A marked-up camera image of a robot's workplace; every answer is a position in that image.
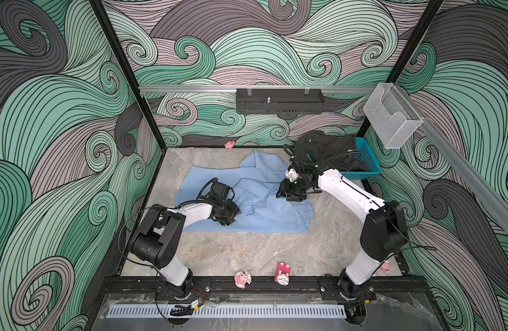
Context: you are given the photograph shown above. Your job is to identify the white slotted cable duct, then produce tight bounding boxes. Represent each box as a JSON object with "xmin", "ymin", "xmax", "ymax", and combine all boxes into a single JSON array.
[{"xmin": 105, "ymin": 303, "xmax": 346, "ymax": 319}]

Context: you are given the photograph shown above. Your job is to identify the aluminium wall rail right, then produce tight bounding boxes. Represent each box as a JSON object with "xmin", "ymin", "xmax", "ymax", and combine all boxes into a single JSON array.
[{"xmin": 393, "ymin": 84, "xmax": 508, "ymax": 235}]

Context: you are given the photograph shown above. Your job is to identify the black perforated wall tray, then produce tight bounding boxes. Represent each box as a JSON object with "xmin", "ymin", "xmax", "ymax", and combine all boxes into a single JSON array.
[{"xmin": 236, "ymin": 88, "xmax": 326, "ymax": 119}]

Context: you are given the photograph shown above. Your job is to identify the dark grey long sleeve shirt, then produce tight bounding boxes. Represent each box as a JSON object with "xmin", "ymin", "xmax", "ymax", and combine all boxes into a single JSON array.
[{"xmin": 292, "ymin": 130, "xmax": 368, "ymax": 172}]

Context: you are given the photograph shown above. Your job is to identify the black frame post left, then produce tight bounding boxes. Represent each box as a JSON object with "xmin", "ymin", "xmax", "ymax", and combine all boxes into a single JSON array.
[{"xmin": 89, "ymin": 0, "xmax": 167, "ymax": 154}]

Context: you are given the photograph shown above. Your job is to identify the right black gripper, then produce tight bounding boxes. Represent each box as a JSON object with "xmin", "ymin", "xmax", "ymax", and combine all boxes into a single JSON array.
[{"xmin": 275, "ymin": 174, "xmax": 315, "ymax": 201}]

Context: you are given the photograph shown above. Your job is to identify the aluminium wall rail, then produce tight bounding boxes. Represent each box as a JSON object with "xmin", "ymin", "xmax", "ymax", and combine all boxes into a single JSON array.
[
  {"xmin": 139, "ymin": 84, "xmax": 375, "ymax": 95},
  {"xmin": 393, "ymin": 84, "xmax": 508, "ymax": 235}
]

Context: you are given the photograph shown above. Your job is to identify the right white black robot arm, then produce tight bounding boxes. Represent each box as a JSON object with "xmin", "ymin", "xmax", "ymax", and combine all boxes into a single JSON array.
[{"xmin": 276, "ymin": 145, "xmax": 408, "ymax": 298}]

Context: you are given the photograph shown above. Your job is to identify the pink toy right edge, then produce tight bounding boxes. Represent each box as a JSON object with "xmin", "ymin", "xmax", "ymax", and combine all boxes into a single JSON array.
[{"xmin": 380, "ymin": 261, "xmax": 391, "ymax": 272}]

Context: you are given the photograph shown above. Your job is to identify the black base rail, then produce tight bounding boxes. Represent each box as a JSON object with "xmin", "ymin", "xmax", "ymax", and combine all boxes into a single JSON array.
[{"xmin": 100, "ymin": 276, "xmax": 430, "ymax": 302}]

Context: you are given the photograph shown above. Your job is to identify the teal plastic basket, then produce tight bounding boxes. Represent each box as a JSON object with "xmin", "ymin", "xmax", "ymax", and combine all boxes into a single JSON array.
[{"xmin": 342, "ymin": 137, "xmax": 382, "ymax": 180}]

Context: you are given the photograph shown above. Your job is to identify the black frame post right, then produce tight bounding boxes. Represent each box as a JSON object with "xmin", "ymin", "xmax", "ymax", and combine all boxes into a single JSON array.
[{"xmin": 356, "ymin": 0, "xmax": 444, "ymax": 137}]

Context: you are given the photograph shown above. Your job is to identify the black frame post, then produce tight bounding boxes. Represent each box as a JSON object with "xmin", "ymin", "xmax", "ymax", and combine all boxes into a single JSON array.
[
  {"xmin": 356, "ymin": 0, "xmax": 444, "ymax": 137},
  {"xmin": 89, "ymin": 0, "xmax": 167, "ymax": 154}
]

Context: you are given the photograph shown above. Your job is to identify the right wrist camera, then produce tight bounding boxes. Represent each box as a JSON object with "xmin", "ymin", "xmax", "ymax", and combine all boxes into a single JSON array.
[{"xmin": 285, "ymin": 167, "xmax": 300, "ymax": 183}]

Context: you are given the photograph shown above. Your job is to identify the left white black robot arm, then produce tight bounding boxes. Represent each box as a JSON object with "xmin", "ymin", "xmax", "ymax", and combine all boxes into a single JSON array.
[{"xmin": 129, "ymin": 177, "xmax": 240, "ymax": 293}]

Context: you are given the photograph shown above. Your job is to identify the pink white figurine toy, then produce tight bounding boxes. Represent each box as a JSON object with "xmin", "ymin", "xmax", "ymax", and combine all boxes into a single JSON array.
[{"xmin": 234, "ymin": 270, "xmax": 252, "ymax": 289}]

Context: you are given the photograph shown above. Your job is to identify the pink toy at back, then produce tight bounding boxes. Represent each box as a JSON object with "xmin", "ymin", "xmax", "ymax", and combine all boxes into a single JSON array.
[{"xmin": 224, "ymin": 141, "xmax": 236, "ymax": 149}]

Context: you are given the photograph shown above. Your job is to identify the light blue long sleeve shirt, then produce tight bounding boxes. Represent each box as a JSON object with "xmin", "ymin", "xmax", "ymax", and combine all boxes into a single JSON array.
[{"xmin": 175, "ymin": 150, "xmax": 315, "ymax": 234}]

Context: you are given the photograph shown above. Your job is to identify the aluminium wall rail back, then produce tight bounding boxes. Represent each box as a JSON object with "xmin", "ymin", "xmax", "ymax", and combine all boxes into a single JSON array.
[{"xmin": 139, "ymin": 84, "xmax": 375, "ymax": 95}]

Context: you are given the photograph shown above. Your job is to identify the clear plastic wall bin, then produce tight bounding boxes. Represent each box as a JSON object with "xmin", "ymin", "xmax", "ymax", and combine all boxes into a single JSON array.
[{"xmin": 363, "ymin": 83, "xmax": 423, "ymax": 150}]

